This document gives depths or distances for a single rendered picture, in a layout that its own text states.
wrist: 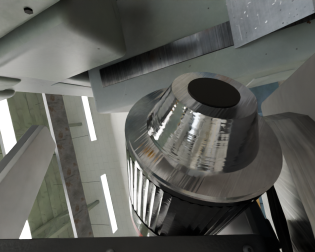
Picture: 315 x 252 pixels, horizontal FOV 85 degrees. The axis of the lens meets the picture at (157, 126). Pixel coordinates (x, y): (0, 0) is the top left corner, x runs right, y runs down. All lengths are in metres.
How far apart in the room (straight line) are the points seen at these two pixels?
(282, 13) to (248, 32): 0.07
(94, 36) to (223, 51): 0.31
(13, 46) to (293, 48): 0.57
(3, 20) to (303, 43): 0.56
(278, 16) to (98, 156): 5.65
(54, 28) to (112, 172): 5.43
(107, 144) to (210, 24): 5.20
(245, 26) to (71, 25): 0.37
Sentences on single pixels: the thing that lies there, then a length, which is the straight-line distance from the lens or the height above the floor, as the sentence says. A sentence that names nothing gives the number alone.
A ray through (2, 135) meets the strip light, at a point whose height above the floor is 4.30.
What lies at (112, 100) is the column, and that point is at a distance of 0.59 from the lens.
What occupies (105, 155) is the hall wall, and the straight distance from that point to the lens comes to 5.66.
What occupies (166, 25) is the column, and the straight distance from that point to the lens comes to 0.55.
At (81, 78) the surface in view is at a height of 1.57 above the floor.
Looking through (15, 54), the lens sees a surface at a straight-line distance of 0.44.
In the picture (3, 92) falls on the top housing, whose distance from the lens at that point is 0.69.
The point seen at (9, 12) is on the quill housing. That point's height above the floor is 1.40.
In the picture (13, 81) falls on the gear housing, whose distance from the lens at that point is 0.60.
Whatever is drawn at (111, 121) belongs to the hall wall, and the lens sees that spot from 5.32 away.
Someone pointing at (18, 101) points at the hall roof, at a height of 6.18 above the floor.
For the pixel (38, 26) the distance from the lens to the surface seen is 0.38.
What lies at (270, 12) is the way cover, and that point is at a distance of 0.49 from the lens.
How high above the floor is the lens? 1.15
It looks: 21 degrees up
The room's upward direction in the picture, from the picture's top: 101 degrees counter-clockwise
